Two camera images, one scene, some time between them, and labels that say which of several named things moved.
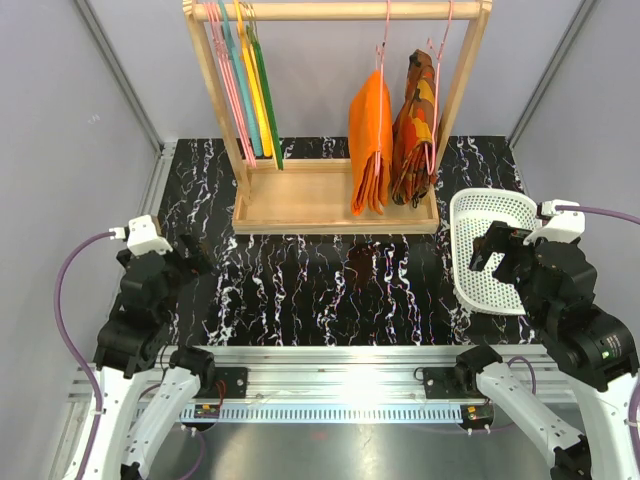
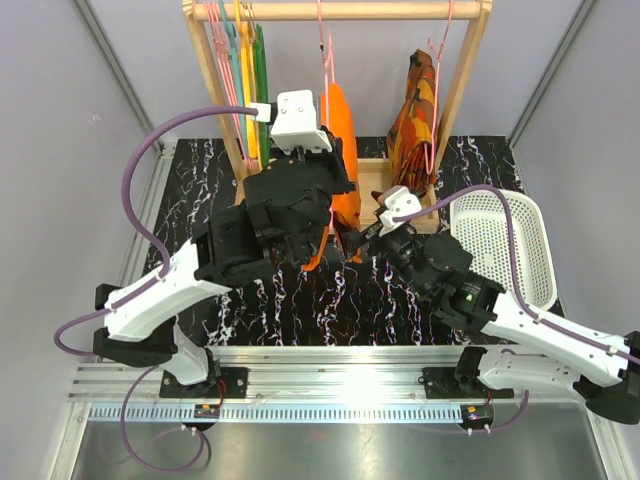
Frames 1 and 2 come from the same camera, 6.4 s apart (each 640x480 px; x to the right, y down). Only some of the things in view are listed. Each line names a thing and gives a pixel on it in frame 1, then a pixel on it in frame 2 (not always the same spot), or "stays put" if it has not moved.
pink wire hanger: (380, 67) to (328, 65)
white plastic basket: (471, 210) stays put
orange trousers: (370, 143) to (336, 117)
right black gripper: (500, 234) to (352, 241)
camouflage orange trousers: (413, 179) stays put
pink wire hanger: (438, 56) stays put
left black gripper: (200, 264) to (333, 160)
